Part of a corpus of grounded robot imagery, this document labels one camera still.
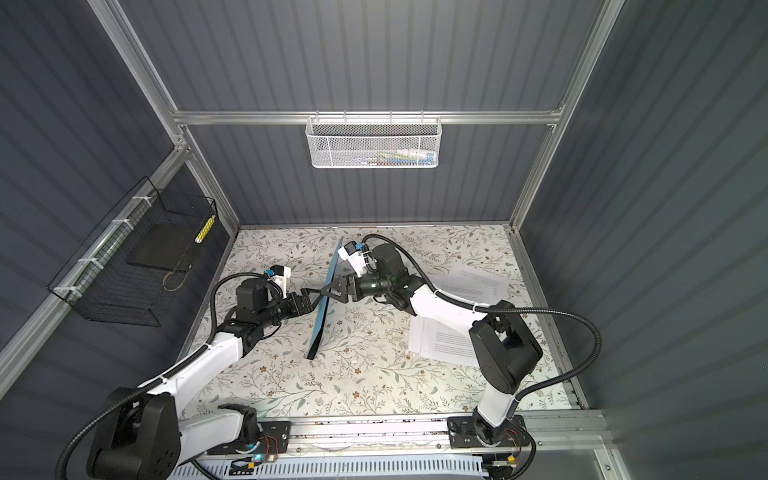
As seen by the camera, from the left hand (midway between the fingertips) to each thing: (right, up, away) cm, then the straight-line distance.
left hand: (313, 295), depth 85 cm
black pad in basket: (-35, +14, -10) cm, 39 cm away
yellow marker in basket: (-30, +16, -6) cm, 34 cm away
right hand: (+7, +2, -8) cm, 11 cm away
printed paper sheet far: (+50, +1, +18) cm, 53 cm away
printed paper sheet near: (+38, -15, +5) cm, 41 cm away
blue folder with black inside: (+4, 0, -5) cm, 6 cm away
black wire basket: (-42, +8, -13) cm, 45 cm away
